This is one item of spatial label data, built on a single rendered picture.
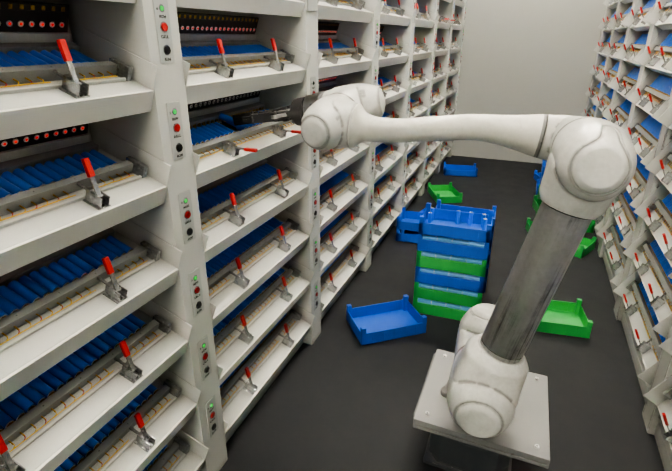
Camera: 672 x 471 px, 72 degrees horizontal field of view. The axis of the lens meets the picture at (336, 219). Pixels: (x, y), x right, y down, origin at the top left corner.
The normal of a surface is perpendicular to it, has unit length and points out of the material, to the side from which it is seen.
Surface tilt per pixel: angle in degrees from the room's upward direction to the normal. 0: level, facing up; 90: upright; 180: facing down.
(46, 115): 110
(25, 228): 21
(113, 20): 90
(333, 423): 0
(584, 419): 0
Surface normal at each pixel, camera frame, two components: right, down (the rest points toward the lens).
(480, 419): -0.37, 0.41
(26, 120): 0.87, 0.46
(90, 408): 0.33, -0.82
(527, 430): 0.02, -0.94
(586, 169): -0.25, 0.22
